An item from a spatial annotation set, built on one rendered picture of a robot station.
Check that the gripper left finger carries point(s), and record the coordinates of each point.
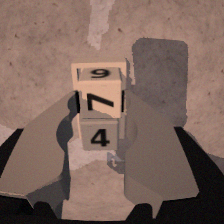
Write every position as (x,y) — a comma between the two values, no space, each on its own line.
(33,165)

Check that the beige number cube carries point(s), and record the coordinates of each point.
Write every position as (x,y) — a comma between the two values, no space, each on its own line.
(100,93)
(99,134)

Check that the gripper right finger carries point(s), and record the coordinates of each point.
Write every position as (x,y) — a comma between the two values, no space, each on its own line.
(167,169)

